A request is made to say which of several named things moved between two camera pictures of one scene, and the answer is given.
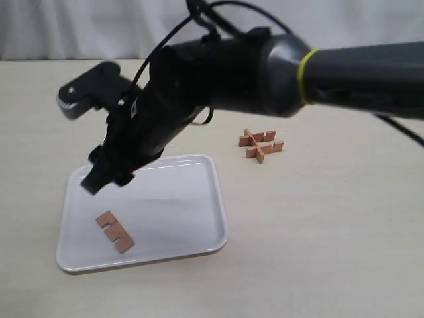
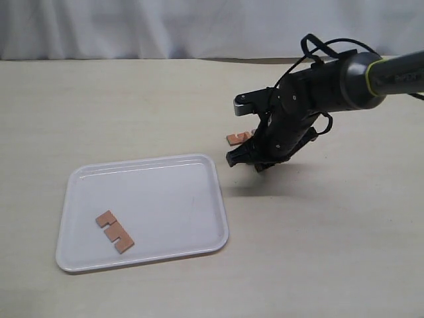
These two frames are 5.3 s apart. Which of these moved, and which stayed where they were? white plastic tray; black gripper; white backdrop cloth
Moved: black gripper
Stayed: white backdrop cloth; white plastic tray
